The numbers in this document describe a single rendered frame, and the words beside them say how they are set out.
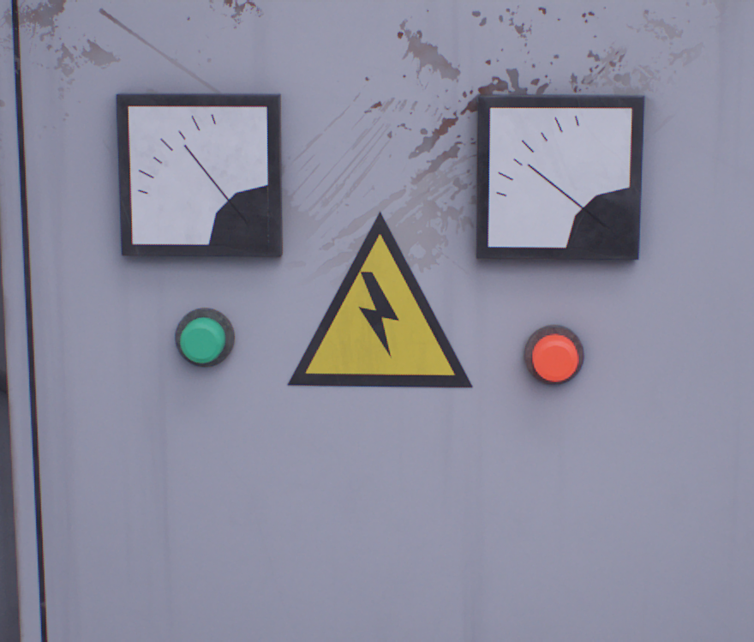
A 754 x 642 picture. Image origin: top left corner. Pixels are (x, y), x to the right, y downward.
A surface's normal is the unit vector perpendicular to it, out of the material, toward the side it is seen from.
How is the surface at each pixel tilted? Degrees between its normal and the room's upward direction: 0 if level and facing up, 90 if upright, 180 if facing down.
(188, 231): 90
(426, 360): 90
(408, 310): 90
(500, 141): 90
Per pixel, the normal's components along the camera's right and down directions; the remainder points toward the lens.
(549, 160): -0.05, 0.21
